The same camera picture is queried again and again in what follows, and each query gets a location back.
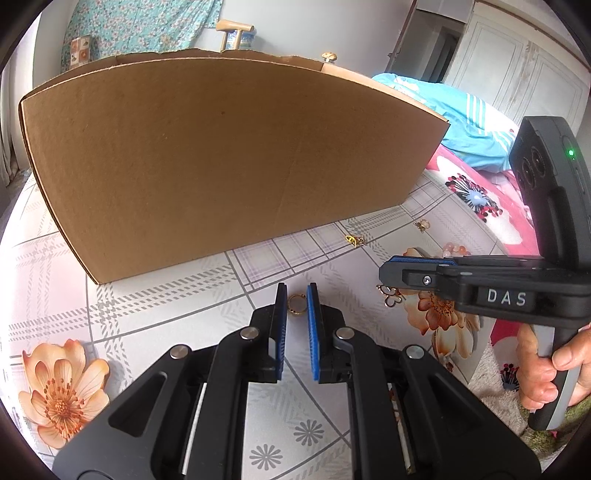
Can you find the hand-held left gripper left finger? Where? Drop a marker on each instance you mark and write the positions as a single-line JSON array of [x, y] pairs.
[[280, 332]]

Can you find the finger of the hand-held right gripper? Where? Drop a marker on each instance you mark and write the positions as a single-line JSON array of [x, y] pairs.
[[498, 261], [425, 279]]

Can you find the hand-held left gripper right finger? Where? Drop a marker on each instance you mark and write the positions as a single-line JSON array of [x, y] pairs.
[[313, 332]]

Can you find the gold butterfly charm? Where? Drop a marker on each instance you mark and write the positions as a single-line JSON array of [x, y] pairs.
[[387, 290]]

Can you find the brown cardboard box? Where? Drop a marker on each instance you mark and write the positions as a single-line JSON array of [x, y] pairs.
[[231, 161]]

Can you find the person's right hand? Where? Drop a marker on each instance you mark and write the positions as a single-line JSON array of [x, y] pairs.
[[535, 374]]

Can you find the pink floral blanket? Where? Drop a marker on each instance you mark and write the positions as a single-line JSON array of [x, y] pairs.
[[498, 198]]

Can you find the blue striped garment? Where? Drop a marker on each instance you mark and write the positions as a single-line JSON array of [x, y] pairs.
[[461, 124]]

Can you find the floral checked tablecloth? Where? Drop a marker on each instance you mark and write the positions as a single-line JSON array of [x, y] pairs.
[[138, 314]]

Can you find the white wardrobe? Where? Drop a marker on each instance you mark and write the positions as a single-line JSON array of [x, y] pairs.
[[517, 60]]

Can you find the grey door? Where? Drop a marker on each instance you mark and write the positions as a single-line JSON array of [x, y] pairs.
[[443, 50]]

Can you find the brown mushroom-shaped knob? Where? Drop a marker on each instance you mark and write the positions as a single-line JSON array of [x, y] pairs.
[[328, 56]]

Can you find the blue water bottle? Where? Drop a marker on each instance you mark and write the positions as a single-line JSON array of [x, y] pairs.
[[246, 40]]

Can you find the wooden chair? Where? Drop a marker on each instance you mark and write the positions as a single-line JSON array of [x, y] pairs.
[[231, 26]]

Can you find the turquoise floral curtain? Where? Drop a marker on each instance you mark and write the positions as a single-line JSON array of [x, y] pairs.
[[138, 27]]

